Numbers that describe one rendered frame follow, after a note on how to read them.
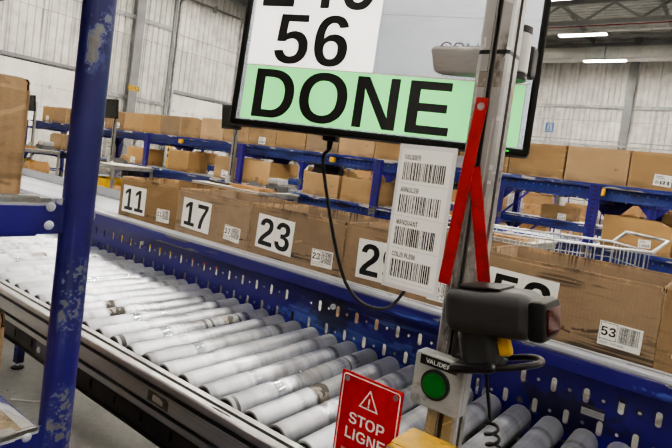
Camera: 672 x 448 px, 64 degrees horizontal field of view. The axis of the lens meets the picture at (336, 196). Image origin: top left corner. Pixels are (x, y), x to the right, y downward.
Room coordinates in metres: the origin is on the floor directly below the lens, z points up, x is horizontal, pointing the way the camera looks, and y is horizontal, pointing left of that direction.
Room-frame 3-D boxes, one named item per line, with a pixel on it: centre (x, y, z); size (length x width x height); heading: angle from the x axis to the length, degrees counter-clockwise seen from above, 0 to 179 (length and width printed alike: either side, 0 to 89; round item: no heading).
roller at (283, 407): (1.13, -0.05, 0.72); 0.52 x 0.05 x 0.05; 143
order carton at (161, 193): (2.23, 0.65, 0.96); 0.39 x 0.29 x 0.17; 54
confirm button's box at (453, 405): (0.66, -0.16, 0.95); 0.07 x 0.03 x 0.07; 53
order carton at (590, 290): (1.28, -0.60, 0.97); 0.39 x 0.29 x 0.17; 53
